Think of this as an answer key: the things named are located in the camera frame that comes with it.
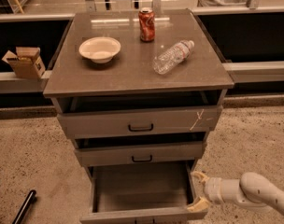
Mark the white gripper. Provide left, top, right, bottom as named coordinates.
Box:
left=187, top=171, right=242, bottom=213

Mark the grey bottom drawer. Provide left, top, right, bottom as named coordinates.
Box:
left=80, top=161, right=207, bottom=224

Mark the grey drawer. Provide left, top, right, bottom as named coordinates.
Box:
left=80, top=161, right=207, bottom=224
left=75, top=132, right=206, bottom=166
left=58, top=91, right=222, bottom=139

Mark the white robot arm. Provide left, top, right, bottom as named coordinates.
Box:
left=187, top=171, right=284, bottom=216

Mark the grey middle drawer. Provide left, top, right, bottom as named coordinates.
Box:
left=75, top=132, right=206, bottom=166

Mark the grey drawer cabinet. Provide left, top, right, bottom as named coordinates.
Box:
left=42, top=8, right=235, bottom=224

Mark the grey top drawer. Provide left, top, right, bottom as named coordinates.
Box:
left=58, top=91, right=222, bottom=139

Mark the clear plastic water bottle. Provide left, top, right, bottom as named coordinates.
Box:
left=153, top=40, right=194, bottom=75

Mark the white paper bowl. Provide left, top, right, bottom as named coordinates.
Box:
left=78, top=37, right=121, bottom=63

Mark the black cylindrical leg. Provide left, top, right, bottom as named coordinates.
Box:
left=12, top=189, right=36, bottom=224

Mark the red soda can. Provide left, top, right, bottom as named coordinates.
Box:
left=138, top=7, right=155, bottom=42

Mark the open cardboard box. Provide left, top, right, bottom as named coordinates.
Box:
left=2, top=47, right=46, bottom=79

